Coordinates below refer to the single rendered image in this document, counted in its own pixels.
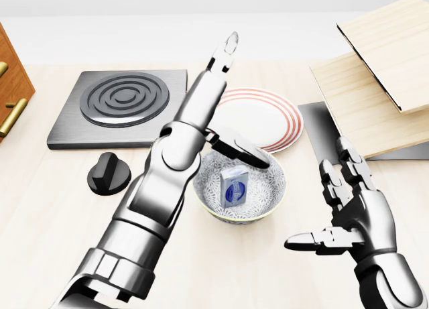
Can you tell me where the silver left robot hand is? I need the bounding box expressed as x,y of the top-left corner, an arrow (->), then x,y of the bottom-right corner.
113,31 -> 271,229

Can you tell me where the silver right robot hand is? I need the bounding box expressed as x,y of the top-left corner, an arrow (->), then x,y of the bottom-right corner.
284,136 -> 400,267

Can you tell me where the grey-blue cream cheese box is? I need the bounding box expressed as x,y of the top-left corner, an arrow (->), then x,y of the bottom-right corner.
219,166 -> 250,208

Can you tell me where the patterned blue-white bowl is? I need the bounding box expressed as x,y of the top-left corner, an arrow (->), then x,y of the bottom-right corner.
192,150 -> 288,226

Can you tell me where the round black knob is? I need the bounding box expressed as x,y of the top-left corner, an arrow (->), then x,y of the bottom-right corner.
86,151 -> 133,197

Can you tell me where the white plate with red rings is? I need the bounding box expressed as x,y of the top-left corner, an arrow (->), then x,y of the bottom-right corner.
214,87 -> 305,154

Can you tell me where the flat dark stove plate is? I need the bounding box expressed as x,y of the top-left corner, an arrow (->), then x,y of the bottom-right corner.
46,69 -> 188,151

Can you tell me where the pale wooden slat tray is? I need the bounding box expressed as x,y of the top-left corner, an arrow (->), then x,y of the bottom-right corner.
297,0 -> 429,162

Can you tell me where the wooden cabinet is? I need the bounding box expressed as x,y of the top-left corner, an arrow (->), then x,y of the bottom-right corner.
0,22 -> 36,144

